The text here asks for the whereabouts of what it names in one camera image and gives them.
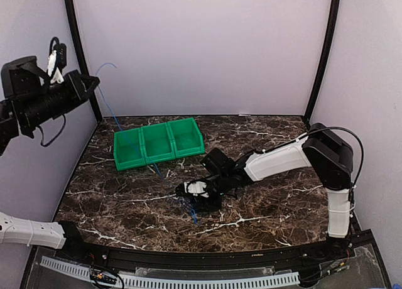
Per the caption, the black frame post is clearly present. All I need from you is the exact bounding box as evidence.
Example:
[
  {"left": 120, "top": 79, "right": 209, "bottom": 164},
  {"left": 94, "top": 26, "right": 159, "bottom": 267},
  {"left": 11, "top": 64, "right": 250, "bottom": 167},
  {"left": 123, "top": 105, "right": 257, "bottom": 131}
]
[
  {"left": 303, "top": 0, "right": 340, "bottom": 122},
  {"left": 64, "top": 0, "right": 102, "bottom": 123}
]

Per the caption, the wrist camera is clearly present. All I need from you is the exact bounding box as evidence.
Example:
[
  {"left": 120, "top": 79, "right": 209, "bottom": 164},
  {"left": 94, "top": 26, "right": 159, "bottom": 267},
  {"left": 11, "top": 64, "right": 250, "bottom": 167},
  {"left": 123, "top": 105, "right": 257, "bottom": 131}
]
[
  {"left": 200, "top": 148, "right": 235, "bottom": 175},
  {"left": 1, "top": 56, "right": 41, "bottom": 99}
]

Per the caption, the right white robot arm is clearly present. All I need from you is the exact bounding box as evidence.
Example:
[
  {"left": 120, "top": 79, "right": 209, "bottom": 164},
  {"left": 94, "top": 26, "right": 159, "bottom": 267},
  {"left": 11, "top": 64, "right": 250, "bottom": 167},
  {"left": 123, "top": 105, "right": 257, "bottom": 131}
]
[{"left": 175, "top": 123, "right": 360, "bottom": 260}]

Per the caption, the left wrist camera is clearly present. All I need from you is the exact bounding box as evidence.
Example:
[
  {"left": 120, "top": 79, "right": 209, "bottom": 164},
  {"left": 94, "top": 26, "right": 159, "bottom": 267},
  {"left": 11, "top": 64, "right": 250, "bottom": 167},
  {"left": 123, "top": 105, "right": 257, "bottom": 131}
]
[{"left": 1, "top": 56, "right": 41, "bottom": 99}]

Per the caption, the right green plastic bin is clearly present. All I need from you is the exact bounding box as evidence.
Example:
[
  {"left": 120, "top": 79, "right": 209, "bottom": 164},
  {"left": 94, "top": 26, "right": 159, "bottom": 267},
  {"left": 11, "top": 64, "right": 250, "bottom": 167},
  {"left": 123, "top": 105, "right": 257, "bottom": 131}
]
[{"left": 167, "top": 117, "right": 205, "bottom": 158}]

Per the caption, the black front rail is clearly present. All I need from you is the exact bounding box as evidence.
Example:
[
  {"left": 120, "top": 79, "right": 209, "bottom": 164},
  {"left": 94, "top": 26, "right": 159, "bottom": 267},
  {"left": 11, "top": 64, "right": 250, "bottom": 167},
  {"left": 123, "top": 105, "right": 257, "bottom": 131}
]
[{"left": 31, "top": 232, "right": 378, "bottom": 274}]

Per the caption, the light blue cable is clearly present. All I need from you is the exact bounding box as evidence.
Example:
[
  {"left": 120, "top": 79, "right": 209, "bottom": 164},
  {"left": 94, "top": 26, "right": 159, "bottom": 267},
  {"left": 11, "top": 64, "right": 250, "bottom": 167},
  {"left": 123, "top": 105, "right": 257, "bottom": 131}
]
[{"left": 95, "top": 62, "right": 204, "bottom": 226}]

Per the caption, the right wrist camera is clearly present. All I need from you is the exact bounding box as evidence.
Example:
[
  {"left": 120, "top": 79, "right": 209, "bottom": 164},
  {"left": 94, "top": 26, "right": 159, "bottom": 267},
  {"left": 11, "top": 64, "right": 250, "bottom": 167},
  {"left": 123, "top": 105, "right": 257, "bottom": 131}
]
[{"left": 200, "top": 148, "right": 235, "bottom": 175}]

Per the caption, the right black frame post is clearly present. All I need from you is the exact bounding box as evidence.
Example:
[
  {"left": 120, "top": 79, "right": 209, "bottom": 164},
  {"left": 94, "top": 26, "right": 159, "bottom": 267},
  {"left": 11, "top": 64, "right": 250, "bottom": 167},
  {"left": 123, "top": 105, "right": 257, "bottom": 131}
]
[{"left": 303, "top": 0, "right": 340, "bottom": 122}]

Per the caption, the left black frame post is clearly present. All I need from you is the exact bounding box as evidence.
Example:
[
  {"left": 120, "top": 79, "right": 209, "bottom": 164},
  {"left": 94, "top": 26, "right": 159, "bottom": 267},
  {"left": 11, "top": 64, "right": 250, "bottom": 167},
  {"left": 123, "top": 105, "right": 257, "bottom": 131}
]
[{"left": 64, "top": 0, "right": 102, "bottom": 123}]

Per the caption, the left green plastic bin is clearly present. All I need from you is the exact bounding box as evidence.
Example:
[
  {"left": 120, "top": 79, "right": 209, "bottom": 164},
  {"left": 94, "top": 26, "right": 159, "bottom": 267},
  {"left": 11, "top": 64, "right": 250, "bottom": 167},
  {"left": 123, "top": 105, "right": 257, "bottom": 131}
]
[{"left": 113, "top": 128, "right": 146, "bottom": 171}]

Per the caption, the white slotted cable duct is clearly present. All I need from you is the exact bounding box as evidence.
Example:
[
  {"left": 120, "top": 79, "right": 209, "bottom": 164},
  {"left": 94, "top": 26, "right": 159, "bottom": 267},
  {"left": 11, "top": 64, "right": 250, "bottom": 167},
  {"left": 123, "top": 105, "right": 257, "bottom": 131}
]
[{"left": 40, "top": 256, "right": 300, "bottom": 289}]

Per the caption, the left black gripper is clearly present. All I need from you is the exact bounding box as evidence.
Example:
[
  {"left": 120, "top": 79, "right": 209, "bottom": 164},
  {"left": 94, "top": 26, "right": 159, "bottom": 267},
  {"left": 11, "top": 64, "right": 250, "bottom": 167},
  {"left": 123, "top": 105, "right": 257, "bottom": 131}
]
[{"left": 19, "top": 68, "right": 100, "bottom": 131}]

